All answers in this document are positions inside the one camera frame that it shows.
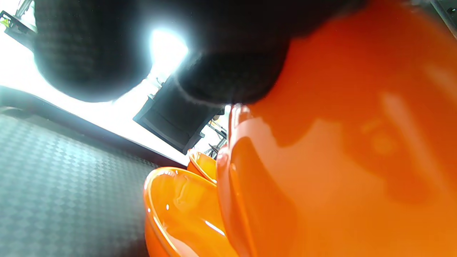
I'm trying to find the person's left hand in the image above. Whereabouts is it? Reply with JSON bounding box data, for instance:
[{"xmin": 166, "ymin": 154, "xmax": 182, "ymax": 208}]
[{"xmin": 32, "ymin": 0, "xmax": 368, "ymax": 106}]

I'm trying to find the black office chair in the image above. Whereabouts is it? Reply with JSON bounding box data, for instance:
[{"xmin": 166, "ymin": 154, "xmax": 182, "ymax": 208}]
[{"xmin": 133, "ymin": 76, "xmax": 229, "ymax": 159}]

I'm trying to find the dark brown serving tray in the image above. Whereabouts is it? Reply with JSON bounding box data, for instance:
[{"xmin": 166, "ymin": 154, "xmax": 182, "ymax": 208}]
[{"xmin": 0, "ymin": 86, "xmax": 188, "ymax": 257}]

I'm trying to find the orange plastic bowl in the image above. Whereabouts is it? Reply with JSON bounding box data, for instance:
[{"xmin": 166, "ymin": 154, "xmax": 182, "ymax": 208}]
[
  {"xmin": 216, "ymin": 0, "xmax": 457, "ymax": 257},
  {"xmin": 187, "ymin": 150, "xmax": 218, "ymax": 184},
  {"xmin": 144, "ymin": 167, "xmax": 239, "ymax": 257}
]

